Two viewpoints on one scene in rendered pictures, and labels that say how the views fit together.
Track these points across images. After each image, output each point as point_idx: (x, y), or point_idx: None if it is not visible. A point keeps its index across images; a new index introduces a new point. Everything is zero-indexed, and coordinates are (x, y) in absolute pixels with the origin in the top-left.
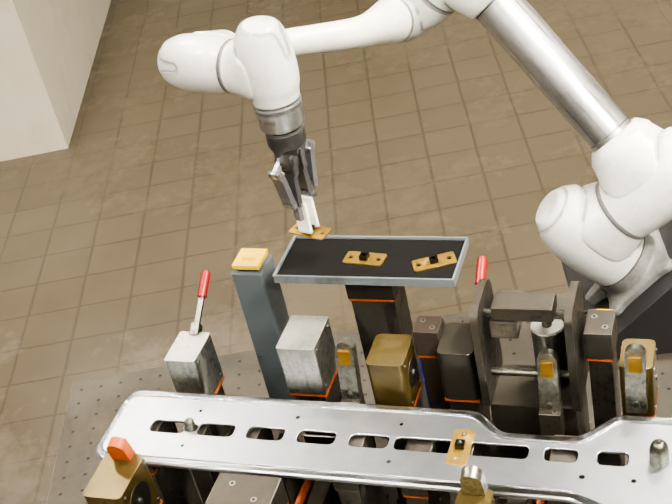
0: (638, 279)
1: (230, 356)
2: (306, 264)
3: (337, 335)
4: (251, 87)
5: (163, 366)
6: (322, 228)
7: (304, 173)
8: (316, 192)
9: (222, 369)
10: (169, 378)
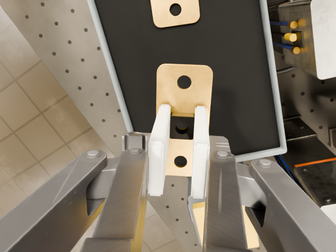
0: None
1: (155, 203)
2: (224, 104)
3: (95, 128)
4: None
5: (185, 247)
6: (164, 93)
7: (132, 220)
8: (124, 136)
9: (171, 201)
10: (196, 236)
